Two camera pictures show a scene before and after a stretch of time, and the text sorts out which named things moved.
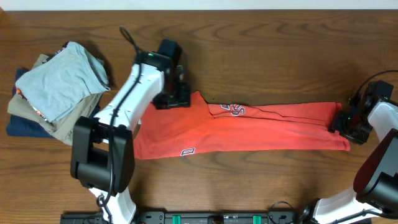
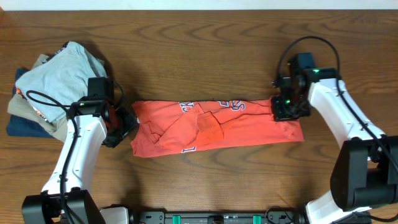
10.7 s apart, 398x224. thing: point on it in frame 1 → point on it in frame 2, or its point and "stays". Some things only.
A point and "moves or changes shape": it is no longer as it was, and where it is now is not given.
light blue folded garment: x=60 y=83 stays
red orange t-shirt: x=204 y=127 moves or changes shape
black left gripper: x=184 y=101 → x=132 y=122
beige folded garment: x=61 y=129 stays
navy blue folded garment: x=17 y=126 stays
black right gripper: x=338 y=125 → x=280 y=114
